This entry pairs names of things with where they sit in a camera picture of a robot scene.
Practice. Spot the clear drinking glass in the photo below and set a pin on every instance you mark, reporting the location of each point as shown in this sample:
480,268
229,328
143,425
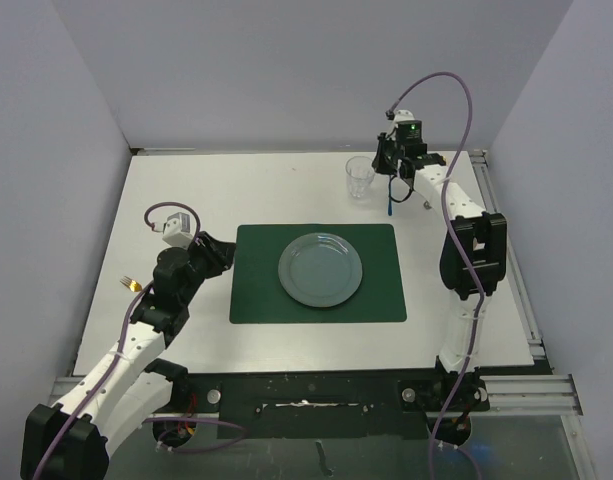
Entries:
359,175

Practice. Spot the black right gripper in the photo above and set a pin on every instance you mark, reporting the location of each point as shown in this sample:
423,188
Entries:
379,163

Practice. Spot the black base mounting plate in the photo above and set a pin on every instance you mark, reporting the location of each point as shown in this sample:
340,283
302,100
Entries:
329,405

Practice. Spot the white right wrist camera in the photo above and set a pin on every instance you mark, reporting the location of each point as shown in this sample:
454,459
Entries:
402,116

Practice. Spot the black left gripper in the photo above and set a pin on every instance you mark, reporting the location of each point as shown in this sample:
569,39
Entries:
219,254

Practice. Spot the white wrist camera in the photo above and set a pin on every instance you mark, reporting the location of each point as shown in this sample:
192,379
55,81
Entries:
177,230
402,116

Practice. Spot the dark green placemat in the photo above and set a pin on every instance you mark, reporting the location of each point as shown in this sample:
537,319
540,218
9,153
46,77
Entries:
258,297

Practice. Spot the blue metal fork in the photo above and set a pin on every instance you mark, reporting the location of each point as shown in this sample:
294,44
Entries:
389,192

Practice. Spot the gold fork with green handle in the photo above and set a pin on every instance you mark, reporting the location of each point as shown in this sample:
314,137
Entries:
133,285

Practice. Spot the teal ceramic plate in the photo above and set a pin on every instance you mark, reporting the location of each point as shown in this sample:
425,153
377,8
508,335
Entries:
320,270

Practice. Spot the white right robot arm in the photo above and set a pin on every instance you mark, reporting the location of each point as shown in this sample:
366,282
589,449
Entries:
473,256

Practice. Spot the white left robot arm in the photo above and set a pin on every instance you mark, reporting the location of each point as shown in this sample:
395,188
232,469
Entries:
75,437

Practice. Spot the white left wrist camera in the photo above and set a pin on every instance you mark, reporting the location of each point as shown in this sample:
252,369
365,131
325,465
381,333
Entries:
177,230

